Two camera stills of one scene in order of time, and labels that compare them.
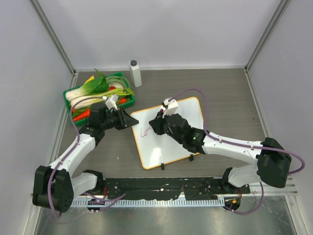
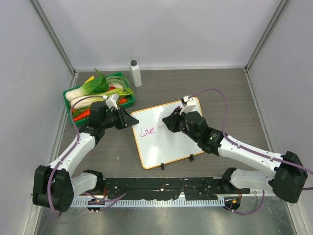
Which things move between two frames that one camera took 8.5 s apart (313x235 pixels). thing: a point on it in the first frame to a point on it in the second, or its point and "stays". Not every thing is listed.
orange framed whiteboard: [156, 149] stays
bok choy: [93, 89] stays
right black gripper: [157, 124] to [171, 121]
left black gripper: [125, 120] stays
